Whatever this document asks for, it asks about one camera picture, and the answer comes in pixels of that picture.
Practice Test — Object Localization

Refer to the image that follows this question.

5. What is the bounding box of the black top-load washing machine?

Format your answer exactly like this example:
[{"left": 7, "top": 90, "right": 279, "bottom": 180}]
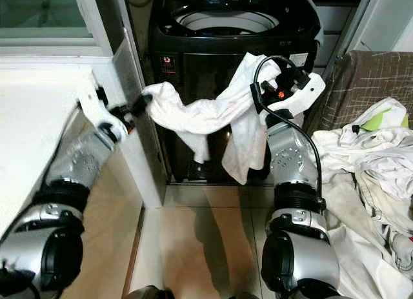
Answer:
[{"left": 147, "top": 0, "right": 325, "bottom": 185}]

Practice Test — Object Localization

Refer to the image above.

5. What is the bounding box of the steel washer drum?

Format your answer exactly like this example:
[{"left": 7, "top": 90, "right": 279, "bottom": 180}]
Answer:
[{"left": 173, "top": 10, "right": 279, "bottom": 36}]

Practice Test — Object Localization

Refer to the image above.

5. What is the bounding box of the green cloth item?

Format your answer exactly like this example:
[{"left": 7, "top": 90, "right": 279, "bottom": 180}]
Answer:
[{"left": 360, "top": 108, "right": 411, "bottom": 132}]

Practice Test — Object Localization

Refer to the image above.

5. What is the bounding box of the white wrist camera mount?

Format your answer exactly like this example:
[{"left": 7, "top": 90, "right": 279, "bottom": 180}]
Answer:
[
  {"left": 79, "top": 85, "right": 137, "bottom": 145},
  {"left": 258, "top": 72, "right": 327, "bottom": 119}
]

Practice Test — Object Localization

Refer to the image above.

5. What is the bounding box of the brown patterned laundry hamper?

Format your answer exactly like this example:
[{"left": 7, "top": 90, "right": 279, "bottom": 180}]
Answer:
[{"left": 302, "top": 50, "right": 413, "bottom": 137}]

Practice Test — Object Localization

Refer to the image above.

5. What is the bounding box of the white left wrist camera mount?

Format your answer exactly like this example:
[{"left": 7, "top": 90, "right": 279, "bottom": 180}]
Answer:
[{"left": 79, "top": 85, "right": 137, "bottom": 145}]

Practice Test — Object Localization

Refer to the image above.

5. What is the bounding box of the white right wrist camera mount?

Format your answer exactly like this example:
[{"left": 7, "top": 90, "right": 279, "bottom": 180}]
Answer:
[{"left": 258, "top": 72, "right": 327, "bottom": 119}]

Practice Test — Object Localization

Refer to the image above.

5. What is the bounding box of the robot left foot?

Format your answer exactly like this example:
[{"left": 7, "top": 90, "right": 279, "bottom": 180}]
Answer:
[{"left": 128, "top": 285, "right": 176, "bottom": 299}]

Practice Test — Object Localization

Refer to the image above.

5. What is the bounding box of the white cloth garment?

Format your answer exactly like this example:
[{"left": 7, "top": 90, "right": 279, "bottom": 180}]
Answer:
[{"left": 141, "top": 52, "right": 283, "bottom": 186}]

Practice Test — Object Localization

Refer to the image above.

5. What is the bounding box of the white clothes pile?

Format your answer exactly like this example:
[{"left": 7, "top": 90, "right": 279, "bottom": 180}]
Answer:
[{"left": 310, "top": 98, "right": 413, "bottom": 299}]

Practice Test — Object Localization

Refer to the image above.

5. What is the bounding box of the white framed window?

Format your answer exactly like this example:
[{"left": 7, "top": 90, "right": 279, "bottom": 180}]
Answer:
[{"left": 0, "top": 0, "right": 125, "bottom": 58}]

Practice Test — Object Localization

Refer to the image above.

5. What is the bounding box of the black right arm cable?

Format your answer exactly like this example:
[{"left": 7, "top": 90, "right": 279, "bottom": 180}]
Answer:
[{"left": 251, "top": 55, "right": 325, "bottom": 211}]

